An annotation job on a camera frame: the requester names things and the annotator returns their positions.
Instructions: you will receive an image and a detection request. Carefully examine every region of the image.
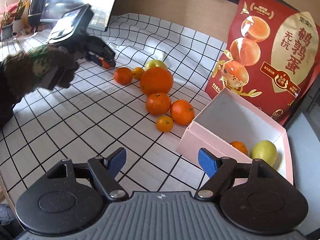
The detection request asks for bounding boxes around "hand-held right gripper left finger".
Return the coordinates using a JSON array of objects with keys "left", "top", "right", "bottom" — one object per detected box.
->
[{"left": 46, "top": 147, "right": 129, "bottom": 202}]

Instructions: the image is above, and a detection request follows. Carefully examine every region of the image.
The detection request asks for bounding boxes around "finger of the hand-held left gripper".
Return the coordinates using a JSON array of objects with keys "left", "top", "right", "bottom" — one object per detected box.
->
[
  {"left": 86, "top": 36, "right": 115, "bottom": 58},
  {"left": 87, "top": 52, "right": 117, "bottom": 68}
]

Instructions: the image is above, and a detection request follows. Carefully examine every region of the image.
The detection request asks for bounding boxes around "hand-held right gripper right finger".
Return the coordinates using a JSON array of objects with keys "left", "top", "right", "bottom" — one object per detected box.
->
[{"left": 196, "top": 148, "right": 275, "bottom": 202}]

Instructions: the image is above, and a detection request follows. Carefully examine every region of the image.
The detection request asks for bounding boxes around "pink cardboard box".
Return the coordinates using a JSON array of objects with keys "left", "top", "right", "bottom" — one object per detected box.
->
[{"left": 176, "top": 87, "right": 294, "bottom": 185}]

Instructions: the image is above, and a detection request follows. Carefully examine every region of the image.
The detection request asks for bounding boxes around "large orange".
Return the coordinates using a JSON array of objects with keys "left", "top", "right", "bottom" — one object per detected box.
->
[{"left": 140, "top": 67, "right": 174, "bottom": 96}]

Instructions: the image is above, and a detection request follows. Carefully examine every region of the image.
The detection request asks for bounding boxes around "tangerine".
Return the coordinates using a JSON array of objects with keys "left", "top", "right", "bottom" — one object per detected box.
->
[
  {"left": 170, "top": 99, "right": 195, "bottom": 126},
  {"left": 146, "top": 92, "right": 172, "bottom": 116},
  {"left": 229, "top": 141, "right": 248, "bottom": 156},
  {"left": 114, "top": 67, "right": 133, "bottom": 85}
]

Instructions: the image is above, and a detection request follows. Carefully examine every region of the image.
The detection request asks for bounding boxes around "person's left hand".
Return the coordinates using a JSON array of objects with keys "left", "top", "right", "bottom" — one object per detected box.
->
[{"left": 57, "top": 47, "right": 80, "bottom": 88}]

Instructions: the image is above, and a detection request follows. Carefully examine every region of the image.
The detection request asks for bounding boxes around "white checked tablecloth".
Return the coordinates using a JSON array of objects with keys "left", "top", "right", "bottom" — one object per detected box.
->
[{"left": 0, "top": 12, "right": 228, "bottom": 202}]

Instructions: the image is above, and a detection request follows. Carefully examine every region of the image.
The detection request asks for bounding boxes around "green apple inside box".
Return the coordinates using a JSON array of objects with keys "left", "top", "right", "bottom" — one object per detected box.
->
[{"left": 251, "top": 140, "right": 278, "bottom": 169}]

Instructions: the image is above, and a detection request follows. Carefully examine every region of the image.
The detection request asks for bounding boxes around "potted plant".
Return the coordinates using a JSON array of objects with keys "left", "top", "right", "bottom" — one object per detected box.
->
[{"left": 0, "top": 0, "right": 34, "bottom": 42}]

